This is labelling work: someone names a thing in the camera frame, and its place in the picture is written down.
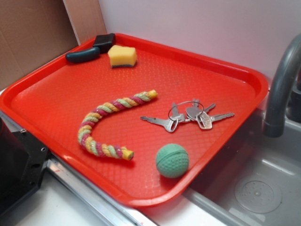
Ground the silver key bunch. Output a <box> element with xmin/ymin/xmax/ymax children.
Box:
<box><xmin>140</xmin><ymin>99</ymin><xmax>235</xmax><ymax>133</ymax></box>

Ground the red plastic tray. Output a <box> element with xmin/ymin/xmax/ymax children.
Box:
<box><xmin>0</xmin><ymin>34</ymin><xmax>268</xmax><ymax>207</ymax></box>

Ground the green dimpled ball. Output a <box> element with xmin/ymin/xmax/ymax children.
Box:
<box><xmin>156</xmin><ymin>144</ymin><xmax>190</xmax><ymax>178</ymax></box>

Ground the yellow sponge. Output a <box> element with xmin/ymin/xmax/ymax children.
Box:
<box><xmin>108</xmin><ymin>45</ymin><xmax>137</xmax><ymax>68</ymax></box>

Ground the grey faucet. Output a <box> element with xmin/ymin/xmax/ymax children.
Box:
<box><xmin>262</xmin><ymin>34</ymin><xmax>301</xmax><ymax>137</ymax></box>

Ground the grey sink basin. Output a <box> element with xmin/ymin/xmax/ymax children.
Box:
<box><xmin>184</xmin><ymin>110</ymin><xmax>301</xmax><ymax>226</ymax></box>

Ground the sink drain cover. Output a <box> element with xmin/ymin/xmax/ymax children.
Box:
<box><xmin>234</xmin><ymin>179</ymin><xmax>282</xmax><ymax>214</ymax></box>

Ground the brown cardboard panel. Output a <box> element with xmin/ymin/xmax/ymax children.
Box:
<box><xmin>0</xmin><ymin>0</ymin><xmax>106</xmax><ymax>89</ymax></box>

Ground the multicolour twisted rope toy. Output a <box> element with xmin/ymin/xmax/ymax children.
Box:
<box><xmin>78</xmin><ymin>90</ymin><xmax>158</xmax><ymax>161</ymax></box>

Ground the dark green handle tool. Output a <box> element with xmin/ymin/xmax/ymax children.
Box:
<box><xmin>65</xmin><ymin>47</ymin><xmax>100</xmax><ymax>63</ymax></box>

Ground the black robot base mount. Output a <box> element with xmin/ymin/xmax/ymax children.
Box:
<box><xmin>0</xmin><ymin>120</ymin><xmax>49</xmax><ymax>216</ymax></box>

